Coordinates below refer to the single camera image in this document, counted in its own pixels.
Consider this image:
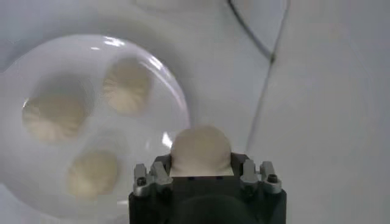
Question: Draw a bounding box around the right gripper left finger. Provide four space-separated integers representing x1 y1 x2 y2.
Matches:
133 153 174 198

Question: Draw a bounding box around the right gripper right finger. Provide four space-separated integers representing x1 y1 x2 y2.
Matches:
230 152 283 195

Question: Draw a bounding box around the white steamed baozi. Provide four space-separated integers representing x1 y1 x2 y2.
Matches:
21 94 89 142
66 150 119 198
102 59 153 116
169 125 235 177

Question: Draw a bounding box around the white round plate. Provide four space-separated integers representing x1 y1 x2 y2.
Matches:
0 33 191 222

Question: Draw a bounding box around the black white laptop cable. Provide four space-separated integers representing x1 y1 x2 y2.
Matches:
227 0 292 65

